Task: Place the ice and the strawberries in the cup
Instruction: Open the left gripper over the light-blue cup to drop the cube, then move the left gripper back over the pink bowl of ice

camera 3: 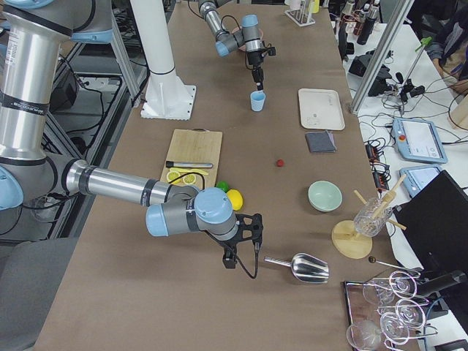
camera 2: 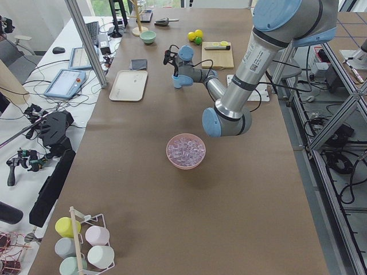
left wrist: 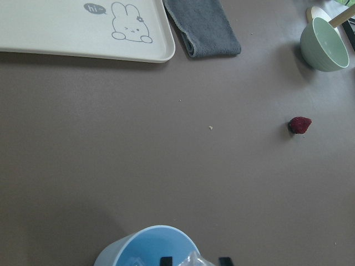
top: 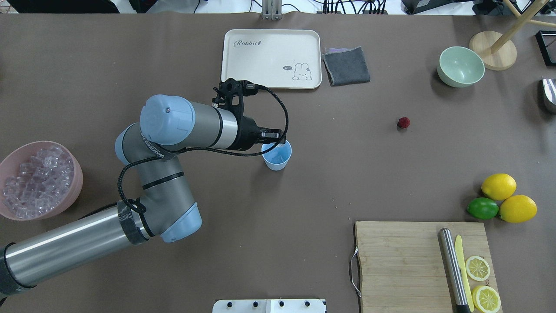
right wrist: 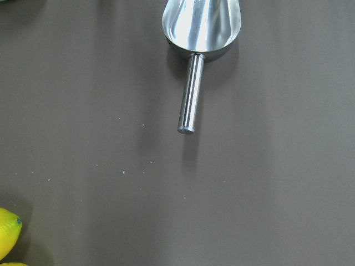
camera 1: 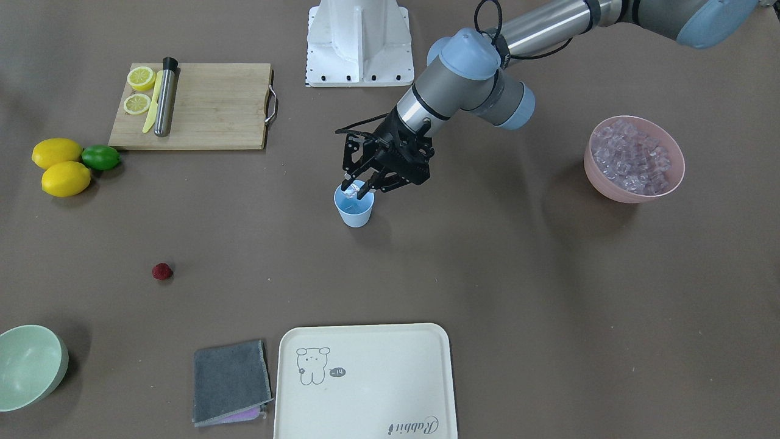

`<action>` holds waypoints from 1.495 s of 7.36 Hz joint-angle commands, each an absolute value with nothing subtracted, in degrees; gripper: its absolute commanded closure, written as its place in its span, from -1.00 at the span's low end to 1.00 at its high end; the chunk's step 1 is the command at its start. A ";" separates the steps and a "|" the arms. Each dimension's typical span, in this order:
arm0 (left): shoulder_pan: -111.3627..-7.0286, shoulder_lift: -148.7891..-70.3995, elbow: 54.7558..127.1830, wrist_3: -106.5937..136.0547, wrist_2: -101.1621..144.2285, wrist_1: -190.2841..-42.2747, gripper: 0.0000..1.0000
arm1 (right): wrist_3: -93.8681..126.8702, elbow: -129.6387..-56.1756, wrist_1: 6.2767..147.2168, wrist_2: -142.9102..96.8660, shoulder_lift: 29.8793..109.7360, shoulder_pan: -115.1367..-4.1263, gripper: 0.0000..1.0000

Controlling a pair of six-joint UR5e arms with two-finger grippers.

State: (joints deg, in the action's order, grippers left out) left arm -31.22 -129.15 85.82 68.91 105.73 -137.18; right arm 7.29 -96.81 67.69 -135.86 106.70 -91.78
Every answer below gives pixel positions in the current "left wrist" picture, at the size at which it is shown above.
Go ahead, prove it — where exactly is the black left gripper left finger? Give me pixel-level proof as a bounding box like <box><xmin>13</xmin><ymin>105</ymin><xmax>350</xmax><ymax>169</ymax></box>
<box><xmin>160</xmin><ymin>257</ymin><xmax>173</xmax><ymax>266</ymax></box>

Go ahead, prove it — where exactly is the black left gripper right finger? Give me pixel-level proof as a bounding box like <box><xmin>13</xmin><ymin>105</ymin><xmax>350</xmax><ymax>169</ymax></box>
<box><xmin>219</xmin><ymin>257</ymin><xmax>232</xmax><ymax>266</ymax></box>

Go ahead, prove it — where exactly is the clear ice cube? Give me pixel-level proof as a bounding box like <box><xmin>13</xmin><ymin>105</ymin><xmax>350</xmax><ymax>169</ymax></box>
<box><xmin>178</xmin><ymin>251</ymin><xmax>215</xmax><ymax>266</ymax></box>

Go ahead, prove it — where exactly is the light blue cup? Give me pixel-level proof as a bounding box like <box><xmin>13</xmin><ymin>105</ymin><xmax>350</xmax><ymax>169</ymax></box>
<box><xmin>94</xmin><ymin>225</ymin><xmax>200</xmax><ymax>265</ymax></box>

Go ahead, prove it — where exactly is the red strawberry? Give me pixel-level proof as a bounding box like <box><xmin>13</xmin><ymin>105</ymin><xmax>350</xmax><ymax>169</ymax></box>
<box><xmin>288</xmin><ymin>116</ymin><xmax>312</xmax><ymax>134</ymax></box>

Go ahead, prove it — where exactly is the grey folded cloth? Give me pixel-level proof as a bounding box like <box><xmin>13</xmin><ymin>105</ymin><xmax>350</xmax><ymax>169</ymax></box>
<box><xmin>163</xmin><ymin>1</ymin><xmax>241</xmax><ymax>58</ymax></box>

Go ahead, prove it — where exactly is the cream rabbit tray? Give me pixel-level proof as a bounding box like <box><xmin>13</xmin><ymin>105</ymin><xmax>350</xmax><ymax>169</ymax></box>
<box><xmin>1</xmin><ymin>1</ymin><xmax>175</xmax><ymax>63</ymax></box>

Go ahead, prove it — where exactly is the green bowl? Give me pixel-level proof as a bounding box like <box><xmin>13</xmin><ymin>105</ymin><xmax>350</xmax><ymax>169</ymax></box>
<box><xmin>300</xmin><ymin>17</ymin><xmax>349</xmax><ymax>72</ymax></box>

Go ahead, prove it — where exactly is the black tray far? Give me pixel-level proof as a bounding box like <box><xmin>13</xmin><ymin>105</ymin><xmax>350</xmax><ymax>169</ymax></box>
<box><xmin>342</xmin><ymin>18</ymin><xmax>355</xmax><ymax>50</ymax></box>

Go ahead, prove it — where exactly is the wooden mug tree stand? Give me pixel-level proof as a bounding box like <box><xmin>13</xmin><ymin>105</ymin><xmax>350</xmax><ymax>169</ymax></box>
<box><xmin>306</xmin><ymin>4</ymin><xmax>355</xmax><ymax>28</ymax></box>

